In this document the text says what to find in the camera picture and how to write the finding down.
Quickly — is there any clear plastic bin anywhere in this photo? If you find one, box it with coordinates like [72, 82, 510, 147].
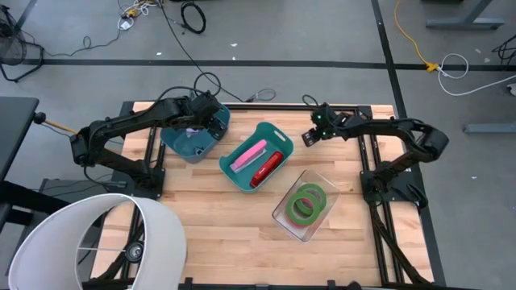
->
[270, 167, 340, 242]

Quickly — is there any grey straight desk foot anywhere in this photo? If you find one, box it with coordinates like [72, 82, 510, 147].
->
[463, 122, 516, 135]

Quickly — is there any white cable bundle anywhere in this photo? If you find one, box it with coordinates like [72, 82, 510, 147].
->
[120, 0, 162, 19]

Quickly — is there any white floor cable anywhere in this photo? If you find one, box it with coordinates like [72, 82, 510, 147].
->
[437, 52, 516, 97]

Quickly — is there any white lamp shade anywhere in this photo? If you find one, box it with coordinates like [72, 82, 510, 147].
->
[8, 192, 189, 290]

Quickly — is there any light teal plastic bin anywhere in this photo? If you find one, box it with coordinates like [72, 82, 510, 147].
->
[219, 122, 295, 193]

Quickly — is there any long black floor cable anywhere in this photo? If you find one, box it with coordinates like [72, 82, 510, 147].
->
[158, 0, 246, 102]

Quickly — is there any black desk top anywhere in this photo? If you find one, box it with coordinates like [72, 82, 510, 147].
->
[0, 96, 40, 180]

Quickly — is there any thin black floor cable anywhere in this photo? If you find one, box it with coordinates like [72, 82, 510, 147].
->
[40, 27, 124, 58]

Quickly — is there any wooden stick black knob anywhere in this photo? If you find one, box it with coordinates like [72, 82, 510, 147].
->
[34, 111, 78, 135]

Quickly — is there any dark teal plastic bin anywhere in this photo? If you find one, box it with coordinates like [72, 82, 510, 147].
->
[160, 102, 232, 164]

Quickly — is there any black cable bundle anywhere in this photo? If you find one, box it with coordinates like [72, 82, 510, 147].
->
[491, 34, 516, 65]

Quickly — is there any red stapler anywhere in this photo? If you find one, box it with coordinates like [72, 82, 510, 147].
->
[248, 151, 285, 189]

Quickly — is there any grey T-shaped desk foot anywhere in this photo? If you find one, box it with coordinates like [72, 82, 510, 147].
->
[425, 0, 506, 30]

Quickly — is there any black desk leg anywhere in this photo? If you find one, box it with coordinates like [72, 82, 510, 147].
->
[0, 180, 73, 233]

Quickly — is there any yellow extension cable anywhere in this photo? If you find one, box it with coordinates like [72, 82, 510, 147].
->
[393, 0, 440, 73]

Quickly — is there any pink stapler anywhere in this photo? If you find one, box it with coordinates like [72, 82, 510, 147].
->
[230, 138, 268, 174]

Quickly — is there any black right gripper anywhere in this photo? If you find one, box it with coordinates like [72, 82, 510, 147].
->
[301, 104, 352, 149]

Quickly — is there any grey cable loop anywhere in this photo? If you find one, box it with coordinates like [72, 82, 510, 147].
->
[244, 88, 277, 103]

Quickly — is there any black floor fan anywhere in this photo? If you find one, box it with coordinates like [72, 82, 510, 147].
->
[0, 3, 45, 84]

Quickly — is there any black aluminium table frame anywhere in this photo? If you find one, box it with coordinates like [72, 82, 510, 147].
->
[90, 90, 435, 290]

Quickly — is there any black cable coil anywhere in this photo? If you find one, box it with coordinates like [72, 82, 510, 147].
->
[180, 1, 207, 35]

